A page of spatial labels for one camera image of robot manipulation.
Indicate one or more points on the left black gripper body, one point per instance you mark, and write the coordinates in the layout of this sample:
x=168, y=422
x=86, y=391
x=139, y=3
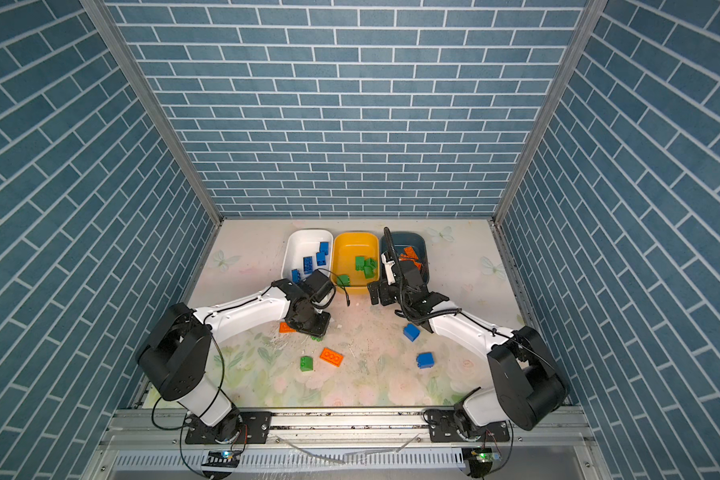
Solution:
x=314, y=321

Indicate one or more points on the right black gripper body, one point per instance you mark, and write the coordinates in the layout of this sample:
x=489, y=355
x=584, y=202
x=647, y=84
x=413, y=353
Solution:
x=390, y=293

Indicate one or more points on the orange lego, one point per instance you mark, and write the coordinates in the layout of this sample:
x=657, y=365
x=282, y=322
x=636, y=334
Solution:
x=332, y=357
x=409, y=253
x=284, y=328

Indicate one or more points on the tall blue lego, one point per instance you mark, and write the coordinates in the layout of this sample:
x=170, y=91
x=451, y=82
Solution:
x=308, y=266

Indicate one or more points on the orange lego bottom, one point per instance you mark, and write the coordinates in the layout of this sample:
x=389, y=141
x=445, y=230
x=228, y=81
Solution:
x=332, y=357

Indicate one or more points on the green lego bottom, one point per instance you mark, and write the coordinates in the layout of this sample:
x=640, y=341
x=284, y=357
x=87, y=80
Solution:
x=306, y=364

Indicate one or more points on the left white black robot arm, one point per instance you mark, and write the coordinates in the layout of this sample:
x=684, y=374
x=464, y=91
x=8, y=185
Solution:
x=175, y=355

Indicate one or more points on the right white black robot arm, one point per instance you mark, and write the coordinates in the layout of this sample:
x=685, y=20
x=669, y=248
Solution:
x=527, y=384

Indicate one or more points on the dark teal plastic container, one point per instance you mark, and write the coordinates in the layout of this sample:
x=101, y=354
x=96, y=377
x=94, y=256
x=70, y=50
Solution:
x=394, y=269

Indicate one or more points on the white plastic container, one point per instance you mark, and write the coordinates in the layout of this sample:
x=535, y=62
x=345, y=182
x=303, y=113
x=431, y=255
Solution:
x=303, y=243

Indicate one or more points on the yellow plastic container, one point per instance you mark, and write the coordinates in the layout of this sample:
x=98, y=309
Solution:
x=346, y=247

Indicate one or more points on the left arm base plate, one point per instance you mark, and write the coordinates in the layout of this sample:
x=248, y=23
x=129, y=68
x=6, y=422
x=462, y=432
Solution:
x=249, y=427

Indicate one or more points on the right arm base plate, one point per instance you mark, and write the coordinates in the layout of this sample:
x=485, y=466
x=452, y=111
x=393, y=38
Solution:
x=448, y=425

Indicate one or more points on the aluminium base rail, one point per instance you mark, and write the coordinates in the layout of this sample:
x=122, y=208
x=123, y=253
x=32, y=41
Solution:
x=348, y=443

